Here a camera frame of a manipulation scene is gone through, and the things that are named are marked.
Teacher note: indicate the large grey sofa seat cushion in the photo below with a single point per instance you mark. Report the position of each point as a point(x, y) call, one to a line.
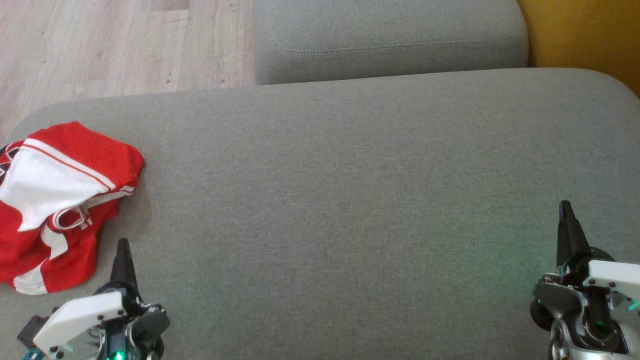
point(325, 200)

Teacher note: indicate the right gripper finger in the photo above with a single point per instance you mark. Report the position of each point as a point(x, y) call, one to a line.
point(562, 250)
point(576, 250)

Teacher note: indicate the red shirt with white sleeves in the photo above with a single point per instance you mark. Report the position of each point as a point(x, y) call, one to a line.
point(90, 150)

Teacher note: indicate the yellow sofa backrest cushion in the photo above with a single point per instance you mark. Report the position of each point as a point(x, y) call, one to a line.
point(590, 35)

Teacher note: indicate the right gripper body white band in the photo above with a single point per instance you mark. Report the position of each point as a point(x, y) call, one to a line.
point(610, 275)

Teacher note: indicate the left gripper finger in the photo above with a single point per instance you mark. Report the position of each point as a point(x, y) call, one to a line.
point(128, 275)
point(119, 270)

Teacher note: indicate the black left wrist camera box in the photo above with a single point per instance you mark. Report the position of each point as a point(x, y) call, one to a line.
point(31, 331)

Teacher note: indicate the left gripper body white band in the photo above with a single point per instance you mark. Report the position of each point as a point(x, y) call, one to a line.
point(80, 312)

